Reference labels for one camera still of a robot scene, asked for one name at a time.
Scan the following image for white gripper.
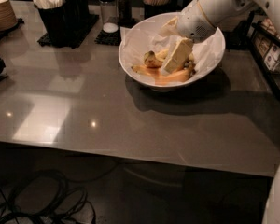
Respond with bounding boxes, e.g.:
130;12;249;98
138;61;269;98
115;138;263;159
159;0;217;76

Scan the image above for spotted curved banana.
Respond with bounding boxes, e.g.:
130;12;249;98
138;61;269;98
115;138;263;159
143;49;168;68

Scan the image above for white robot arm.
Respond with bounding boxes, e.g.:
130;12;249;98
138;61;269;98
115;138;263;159
160;0;280;43

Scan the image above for white ceramic bowl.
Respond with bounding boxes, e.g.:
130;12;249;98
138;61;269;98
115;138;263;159
118;11;227;92

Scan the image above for yellow banana front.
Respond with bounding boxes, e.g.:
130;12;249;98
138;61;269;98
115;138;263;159
155;69;192;86

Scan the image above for yellow banana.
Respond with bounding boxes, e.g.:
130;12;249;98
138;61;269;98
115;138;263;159
132;65;161;77
155;69;192;86

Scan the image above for yellow banana middle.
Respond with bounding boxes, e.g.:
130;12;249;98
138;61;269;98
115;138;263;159
132;65;161;77

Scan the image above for white paper bowl liner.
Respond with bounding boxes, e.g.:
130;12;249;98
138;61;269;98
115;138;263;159
119;16;223;86

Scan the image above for black holder with straws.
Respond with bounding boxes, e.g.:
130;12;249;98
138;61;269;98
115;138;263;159
140;0;179;20

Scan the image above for black mat under shakers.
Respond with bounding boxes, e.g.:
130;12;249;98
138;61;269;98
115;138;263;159
95;18;137;46

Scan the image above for dark pepper grinder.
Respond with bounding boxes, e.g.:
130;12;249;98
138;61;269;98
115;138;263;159
116;0;132;24

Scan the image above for glass salt shaker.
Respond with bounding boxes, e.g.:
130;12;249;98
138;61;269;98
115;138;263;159
99;0;119;34

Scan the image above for black cutlery holder rear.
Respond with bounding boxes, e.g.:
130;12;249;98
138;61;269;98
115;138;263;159
65;0;89;30

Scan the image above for black cutlery holder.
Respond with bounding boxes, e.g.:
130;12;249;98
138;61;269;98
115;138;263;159
36;6;68;47
65;0;89;30

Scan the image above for black cutlery holder front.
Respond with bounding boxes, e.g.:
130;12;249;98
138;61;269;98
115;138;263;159
36;6;68;47

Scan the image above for black floor cables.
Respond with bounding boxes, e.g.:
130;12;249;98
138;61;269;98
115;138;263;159
0;169;97;224

